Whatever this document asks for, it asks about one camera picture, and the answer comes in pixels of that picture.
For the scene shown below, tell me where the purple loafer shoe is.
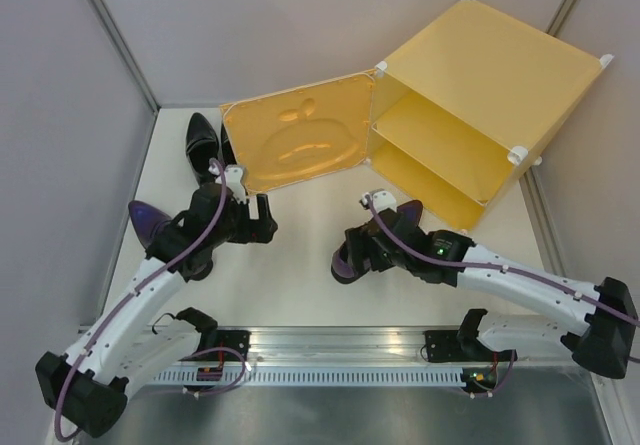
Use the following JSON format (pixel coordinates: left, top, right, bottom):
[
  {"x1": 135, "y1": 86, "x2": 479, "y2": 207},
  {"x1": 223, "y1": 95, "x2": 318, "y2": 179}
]
[
  {"x1": 331, "y1": 225, "x2": 393, "y2": 284},
  {"x1": 128, "y1": 200, "x2": 213, "y2": 281}
]

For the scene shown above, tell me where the yellow cabinet door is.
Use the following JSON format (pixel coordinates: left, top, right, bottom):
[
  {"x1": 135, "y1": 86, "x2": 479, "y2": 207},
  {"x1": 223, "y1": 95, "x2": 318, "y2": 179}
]
[{"x1": 220, "y1": 70, "x2": 375, "y2": 194}]

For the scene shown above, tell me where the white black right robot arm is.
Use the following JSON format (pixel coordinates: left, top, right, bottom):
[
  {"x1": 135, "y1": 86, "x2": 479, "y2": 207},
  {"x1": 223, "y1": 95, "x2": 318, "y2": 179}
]
[{"x1": 331, "y1": 210, "x2": 639, "y2": 379}]

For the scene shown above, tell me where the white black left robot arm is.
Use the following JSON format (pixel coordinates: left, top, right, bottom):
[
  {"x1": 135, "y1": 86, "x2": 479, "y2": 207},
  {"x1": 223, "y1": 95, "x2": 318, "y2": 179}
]
[{"x1": 35, "y1": 182, "x2": 278, "y2": 443}]

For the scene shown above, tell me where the black leather shoe right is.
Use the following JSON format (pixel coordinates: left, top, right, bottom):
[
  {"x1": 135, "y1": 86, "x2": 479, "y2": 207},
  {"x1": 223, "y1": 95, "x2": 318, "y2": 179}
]
[{"x1": 220, "y1": 124, "x2": 237, "y2": 166}]

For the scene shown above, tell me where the black leather shoe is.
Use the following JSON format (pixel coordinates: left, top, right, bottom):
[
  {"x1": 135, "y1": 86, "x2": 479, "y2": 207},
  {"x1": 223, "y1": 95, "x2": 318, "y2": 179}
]
[
  {"x1": 220, "y1": 124, "x2": 237, "y2": 166},
  {"x1": 185, "y1": 112, "x2": 220, "y2": 185}
]

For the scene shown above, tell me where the black leather shoe left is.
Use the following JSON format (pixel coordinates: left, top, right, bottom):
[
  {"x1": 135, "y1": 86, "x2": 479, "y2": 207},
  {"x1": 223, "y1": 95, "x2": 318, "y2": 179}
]
[{"x1": 185, "y1": 112, "x2": 220, "y2": 185}]

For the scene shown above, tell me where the yellow plastic shoe cabinet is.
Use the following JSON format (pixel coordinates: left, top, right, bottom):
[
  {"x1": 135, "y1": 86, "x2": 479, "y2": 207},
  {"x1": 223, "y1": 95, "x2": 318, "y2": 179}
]
[{"x1": 368, "y1": 0, "x2": 611, "y2": 230}]

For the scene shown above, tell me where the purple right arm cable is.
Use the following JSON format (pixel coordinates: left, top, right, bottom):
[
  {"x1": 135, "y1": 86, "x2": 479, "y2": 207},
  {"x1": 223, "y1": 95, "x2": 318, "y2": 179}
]
[{"x1": 362, "y1": 194, "x2": 640, "y2": 331}]

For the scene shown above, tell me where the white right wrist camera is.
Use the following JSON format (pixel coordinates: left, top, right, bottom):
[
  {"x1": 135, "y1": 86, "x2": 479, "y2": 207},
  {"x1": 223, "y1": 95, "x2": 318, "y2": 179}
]
[{"x1": 360, "y1": 189, "x2": 397, "y2": 213}]

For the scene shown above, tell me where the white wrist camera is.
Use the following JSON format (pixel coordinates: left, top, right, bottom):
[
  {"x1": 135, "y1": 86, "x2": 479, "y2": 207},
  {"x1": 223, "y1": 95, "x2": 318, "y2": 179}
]
[
  {"x1": 208, "y1": 159, "x2": 248, "y2": 204},
  {"x1": 360, "y1": 189, "x2": 397, "y2": 213}
]

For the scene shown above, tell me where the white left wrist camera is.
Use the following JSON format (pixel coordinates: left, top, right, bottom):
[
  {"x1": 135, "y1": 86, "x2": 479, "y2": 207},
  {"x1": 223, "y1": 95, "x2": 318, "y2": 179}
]
[{"x1": 208, "y1": 159, "x2": 248, "y2": 204}]

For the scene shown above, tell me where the aluminium mounting rail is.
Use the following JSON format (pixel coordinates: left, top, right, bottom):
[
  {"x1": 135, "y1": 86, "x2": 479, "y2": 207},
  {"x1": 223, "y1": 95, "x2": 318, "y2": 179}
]
[{"x1": 69, "y1": 324, "x2": 615, "y2": 366}]

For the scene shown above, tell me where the white slotted cable duct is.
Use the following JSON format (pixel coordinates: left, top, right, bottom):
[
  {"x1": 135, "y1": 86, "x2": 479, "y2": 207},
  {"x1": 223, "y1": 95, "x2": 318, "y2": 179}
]
[{"x1": 149, "y1": 365, "x2": 466, "y2": 388}]

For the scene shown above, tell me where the aluminium frame post left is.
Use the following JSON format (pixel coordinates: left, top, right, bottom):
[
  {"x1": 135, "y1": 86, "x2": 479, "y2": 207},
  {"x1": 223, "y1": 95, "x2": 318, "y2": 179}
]
[{"x1": 87, "y1": 0, "x2": 161, "y2": 116}]

